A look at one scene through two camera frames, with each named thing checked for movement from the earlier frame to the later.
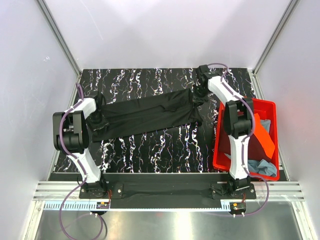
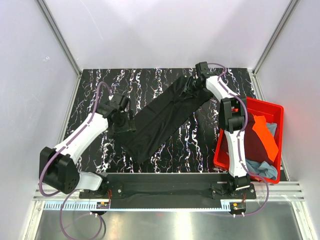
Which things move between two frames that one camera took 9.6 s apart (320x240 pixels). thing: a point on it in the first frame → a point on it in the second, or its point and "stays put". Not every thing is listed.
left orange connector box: x=103 y=205 stays put
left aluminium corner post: x=62 y=44 stays put
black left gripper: x=102 y=124 → x=129 y=125
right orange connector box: x=238 y=206 stays put
